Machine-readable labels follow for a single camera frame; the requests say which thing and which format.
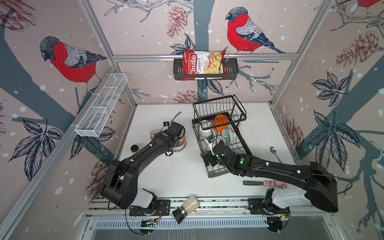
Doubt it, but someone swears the light green ceramic bowl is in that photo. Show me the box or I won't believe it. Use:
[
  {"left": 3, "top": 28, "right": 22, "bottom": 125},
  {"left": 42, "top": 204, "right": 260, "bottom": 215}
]
[{"left": 222, "top": 128, "right": 236, "bottom": 146}]

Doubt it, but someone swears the white ceramic bowl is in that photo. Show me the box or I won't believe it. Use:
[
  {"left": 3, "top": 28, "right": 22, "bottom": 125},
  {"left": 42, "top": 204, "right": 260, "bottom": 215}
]
[{"left": 199, "top": 120, "right": 212, "bottom": 137}]

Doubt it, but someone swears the orange plastic bowl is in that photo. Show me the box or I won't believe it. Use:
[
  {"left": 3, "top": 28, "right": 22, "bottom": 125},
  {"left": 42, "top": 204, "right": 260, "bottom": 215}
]
[{"left": 213, "top": 114, "right": 229, "bottom": 133}]

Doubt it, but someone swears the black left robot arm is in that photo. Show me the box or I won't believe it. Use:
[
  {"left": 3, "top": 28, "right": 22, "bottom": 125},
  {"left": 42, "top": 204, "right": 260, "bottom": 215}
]
[{"left": 100, "top": 122, "right": 186, "bottom": 209}]

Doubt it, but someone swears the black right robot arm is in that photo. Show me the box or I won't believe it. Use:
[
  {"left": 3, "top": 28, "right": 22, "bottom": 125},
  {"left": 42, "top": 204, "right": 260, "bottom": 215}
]
[{"left": 201, "top": 141, "right": 339, "bottom": 213}]

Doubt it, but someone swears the metal spoon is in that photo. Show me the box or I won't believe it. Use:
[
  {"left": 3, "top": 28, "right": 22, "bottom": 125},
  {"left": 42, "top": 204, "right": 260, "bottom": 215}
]
[{"left": 270, "top": 147, "right": 282, "bottom": 163}]

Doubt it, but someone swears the black lidded spice jar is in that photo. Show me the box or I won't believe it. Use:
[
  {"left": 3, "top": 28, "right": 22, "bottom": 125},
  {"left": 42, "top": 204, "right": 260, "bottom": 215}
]
[{"left": 130, "top": 145, "right": 139, "bottom": 153}]

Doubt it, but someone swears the red cassava chips bag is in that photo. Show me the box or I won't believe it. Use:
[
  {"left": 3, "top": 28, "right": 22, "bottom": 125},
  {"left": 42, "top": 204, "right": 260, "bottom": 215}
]
[{"left": 183, "top": 50, "right": 226, "bottom": 75}]

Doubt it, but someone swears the black wire dish rack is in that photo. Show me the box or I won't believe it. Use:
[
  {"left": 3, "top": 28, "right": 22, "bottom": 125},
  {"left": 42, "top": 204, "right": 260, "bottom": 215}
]
[{"left": 192, "top": 95, "right": 252, "bottom": 178}]

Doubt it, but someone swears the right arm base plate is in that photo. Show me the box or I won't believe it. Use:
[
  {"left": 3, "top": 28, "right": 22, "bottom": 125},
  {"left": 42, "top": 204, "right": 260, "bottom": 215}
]
[{"left": 247, "top": 198, "right": 291, "bottom": 216}]

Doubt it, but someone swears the pink handled knife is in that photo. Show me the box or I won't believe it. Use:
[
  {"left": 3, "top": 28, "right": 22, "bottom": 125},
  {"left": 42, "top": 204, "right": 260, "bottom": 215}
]
[{"left": 243, "top": 180, "right": 288, "bottom": 189}]

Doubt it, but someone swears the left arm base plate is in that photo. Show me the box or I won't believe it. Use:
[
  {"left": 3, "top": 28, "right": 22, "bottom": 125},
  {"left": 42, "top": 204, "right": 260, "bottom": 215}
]
[{"left": 129, "top": 199, "right": 171, "bottom": 217}]

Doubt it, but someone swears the black wall shelf basket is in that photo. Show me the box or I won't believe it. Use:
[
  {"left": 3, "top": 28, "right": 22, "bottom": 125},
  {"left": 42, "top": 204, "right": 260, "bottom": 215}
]
[{"left": 174, "top": 58, "right": 239, "bottom": 81}]

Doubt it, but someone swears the white mesh wall shelf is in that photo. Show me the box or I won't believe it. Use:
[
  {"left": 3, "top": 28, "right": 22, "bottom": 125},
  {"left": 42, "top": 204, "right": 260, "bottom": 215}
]
[{"left": 75, "top": 73, "right": 128, "bottom": 138}]

